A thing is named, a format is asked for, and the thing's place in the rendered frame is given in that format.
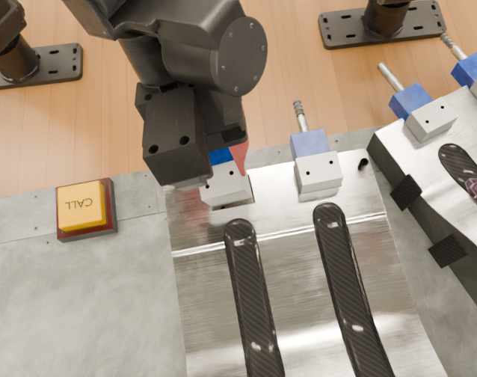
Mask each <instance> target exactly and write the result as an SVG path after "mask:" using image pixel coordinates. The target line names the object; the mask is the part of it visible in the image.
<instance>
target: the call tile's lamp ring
mask: <svg viewBox="0 0 477 377"><path fill-rule="evenodd" d="M98 180H99V181H100V182H101V183H105V199H106V209H107V219H108V224H107V225H103V226H99V227H92V228H88V229H83V230H76V231H72V232H68V233H62V229H60V228H59V226H58V188H61V187H65V186H59V187H55V199H56V222H57V239H62V238H67V237H71V236H78V235H82V234H86V233H94V232H98V231H102V230H110V229H113V219H112V210H111V193H110V183H109V177H107V178H102V179H98ZM93 181H97V180H91V181H87V182H83V183H89V182H93ZM77 184H82V183H75V184H71V185H67V186H73V185H77Z"/></svg>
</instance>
